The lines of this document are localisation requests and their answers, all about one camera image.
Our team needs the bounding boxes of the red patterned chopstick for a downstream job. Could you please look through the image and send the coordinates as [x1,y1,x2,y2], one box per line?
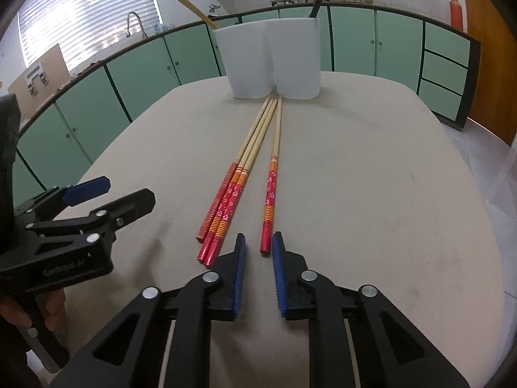
[200,97,279,268]
[197,95,279,268]
[259,96,283,256]
[196,95,272,243]

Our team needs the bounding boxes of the chrome faucet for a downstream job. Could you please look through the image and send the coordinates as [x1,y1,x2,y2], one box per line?
[125,11,148,39]

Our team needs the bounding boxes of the orange thermos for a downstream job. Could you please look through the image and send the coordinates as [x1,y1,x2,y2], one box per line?
[449,0,464,32]

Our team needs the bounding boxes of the person left hand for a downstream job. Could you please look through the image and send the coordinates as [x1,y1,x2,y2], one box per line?
[0,289,68,331]

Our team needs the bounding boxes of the green lower cabinets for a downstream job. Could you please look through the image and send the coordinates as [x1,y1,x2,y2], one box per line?
[13,5,481,204]

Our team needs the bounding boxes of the plain bamboo chopstick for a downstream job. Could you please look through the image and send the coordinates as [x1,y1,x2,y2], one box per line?
[176,0,218,30]

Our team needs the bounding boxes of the cardboard box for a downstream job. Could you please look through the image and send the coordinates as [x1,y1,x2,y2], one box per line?
[8,44,71,125]

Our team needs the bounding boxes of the wooden door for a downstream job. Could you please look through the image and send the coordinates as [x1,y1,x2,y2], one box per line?
[465,0,516,145]

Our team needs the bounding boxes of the window blinds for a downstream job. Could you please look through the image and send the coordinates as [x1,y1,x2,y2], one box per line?
[17,0,161,69]

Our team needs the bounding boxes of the white twin utensil holder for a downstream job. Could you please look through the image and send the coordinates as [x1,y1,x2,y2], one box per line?
[214,17,321,100]

